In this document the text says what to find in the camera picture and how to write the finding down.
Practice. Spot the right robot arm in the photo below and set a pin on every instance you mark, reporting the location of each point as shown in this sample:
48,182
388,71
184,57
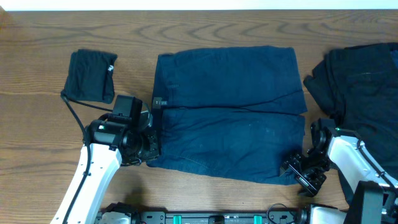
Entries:
374,198

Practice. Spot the black clothes pile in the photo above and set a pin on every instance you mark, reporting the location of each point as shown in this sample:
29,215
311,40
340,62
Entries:
357,87

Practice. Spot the dark blue shorts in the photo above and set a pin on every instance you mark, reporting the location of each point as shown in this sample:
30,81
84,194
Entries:
232,112

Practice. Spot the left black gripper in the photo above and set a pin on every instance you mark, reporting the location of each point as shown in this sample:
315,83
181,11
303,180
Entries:
154,150

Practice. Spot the small folded black garment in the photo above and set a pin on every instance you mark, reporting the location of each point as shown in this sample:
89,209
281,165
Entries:
90,76

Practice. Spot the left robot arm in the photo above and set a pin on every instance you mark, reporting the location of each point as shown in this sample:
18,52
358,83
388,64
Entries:
109,142

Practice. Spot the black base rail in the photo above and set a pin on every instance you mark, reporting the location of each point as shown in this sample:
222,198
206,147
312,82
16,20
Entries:
277,213

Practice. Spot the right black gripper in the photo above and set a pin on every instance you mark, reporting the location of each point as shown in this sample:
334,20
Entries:
310,186

